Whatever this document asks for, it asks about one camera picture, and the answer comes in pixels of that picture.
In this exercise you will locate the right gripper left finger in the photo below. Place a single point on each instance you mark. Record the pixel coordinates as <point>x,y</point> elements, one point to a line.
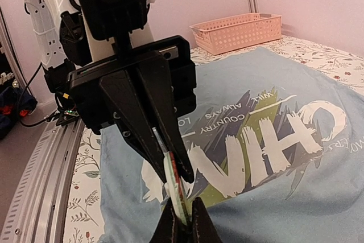
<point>168,227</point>

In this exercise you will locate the light blue t-shirt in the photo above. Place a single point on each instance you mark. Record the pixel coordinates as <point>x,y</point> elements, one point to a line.
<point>277,151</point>

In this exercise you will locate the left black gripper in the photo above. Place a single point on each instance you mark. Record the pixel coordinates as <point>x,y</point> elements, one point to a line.
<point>148,87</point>

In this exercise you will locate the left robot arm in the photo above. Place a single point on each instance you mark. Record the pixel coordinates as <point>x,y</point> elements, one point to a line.
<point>60,31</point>

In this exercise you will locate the front aluminium rail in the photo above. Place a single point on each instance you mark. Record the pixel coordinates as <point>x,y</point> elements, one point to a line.
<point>38,209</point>

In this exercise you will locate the round white brooch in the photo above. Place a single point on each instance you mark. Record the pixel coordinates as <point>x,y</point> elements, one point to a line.
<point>175,188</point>

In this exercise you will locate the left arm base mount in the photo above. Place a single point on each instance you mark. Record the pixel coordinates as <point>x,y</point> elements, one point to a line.
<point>66,111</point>

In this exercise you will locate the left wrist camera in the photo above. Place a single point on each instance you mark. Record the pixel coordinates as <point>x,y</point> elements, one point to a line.
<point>115,21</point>

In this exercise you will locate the pink perforated plastic basket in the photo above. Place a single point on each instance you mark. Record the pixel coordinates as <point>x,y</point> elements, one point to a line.
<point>240,31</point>

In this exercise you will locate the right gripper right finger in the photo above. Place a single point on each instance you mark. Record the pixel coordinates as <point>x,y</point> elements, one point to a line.
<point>203,229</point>

